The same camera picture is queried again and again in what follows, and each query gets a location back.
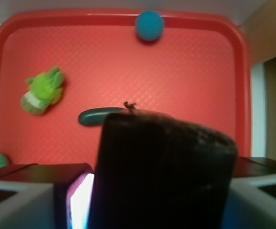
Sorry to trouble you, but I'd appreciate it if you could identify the orange plastic tray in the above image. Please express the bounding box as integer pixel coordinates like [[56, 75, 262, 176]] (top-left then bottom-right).
[[0, 9, 251, 165]]

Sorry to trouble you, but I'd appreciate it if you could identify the dark blue-grey capsule toy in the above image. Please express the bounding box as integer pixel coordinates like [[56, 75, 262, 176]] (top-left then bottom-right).
[[78, 107, 125, 126]]

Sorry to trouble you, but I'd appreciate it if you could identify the green plush turtle toy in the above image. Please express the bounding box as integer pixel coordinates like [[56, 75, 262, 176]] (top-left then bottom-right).
[[20, 67, 64, 115]]

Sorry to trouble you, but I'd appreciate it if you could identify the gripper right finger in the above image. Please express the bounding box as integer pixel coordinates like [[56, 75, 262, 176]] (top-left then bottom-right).
[[221, 157, 276, 229]]

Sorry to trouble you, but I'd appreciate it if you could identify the blue crocheted ball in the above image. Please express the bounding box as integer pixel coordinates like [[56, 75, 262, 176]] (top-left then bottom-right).
[[135, 11, 164, 42]]

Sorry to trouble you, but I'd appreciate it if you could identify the black box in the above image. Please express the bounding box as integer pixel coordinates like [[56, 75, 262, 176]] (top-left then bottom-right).
[[88, 105, 237, 229]]

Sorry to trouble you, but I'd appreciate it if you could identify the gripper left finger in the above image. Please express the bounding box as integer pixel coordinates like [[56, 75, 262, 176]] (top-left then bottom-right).
[[0, 163, 94, 229]]

